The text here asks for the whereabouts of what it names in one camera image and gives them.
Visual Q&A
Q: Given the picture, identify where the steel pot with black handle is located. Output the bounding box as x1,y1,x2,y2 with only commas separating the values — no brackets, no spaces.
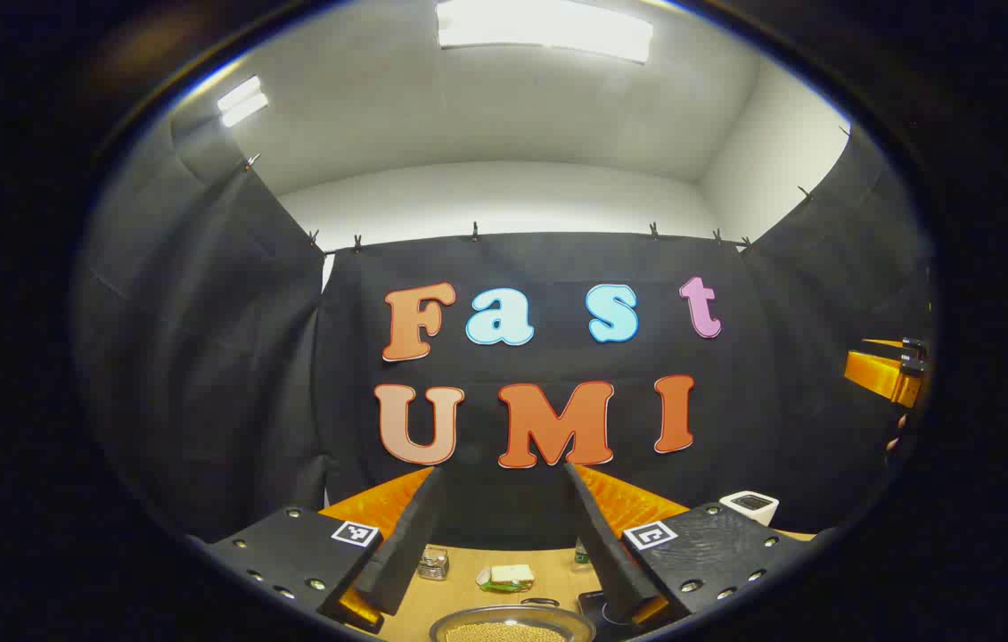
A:
430,597,598,642

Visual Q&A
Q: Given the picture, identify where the black induction cooktop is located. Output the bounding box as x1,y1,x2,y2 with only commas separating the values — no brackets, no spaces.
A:
577,588,647,639

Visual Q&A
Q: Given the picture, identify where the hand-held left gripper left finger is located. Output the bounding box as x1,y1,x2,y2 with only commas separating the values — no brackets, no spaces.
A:
187,465,447,636

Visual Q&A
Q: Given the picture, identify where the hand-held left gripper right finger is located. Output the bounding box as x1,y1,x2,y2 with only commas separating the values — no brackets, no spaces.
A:
561,461,825,630

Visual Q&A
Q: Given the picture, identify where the small ceiling light panel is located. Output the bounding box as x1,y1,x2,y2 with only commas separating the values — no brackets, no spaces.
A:
217,76,270,128

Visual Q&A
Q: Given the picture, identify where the sandwich with lettuce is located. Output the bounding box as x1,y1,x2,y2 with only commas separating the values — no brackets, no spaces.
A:
477,564,536,594

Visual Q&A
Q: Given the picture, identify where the pile of yellow soybeans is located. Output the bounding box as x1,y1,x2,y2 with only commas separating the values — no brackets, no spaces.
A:
446,622,567,642

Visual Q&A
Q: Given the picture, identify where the white toaster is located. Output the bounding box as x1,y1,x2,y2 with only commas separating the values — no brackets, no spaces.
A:
719,490,780,528

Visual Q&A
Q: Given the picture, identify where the large ceiling light panel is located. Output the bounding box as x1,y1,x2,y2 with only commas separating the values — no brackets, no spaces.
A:
435,0,654,64

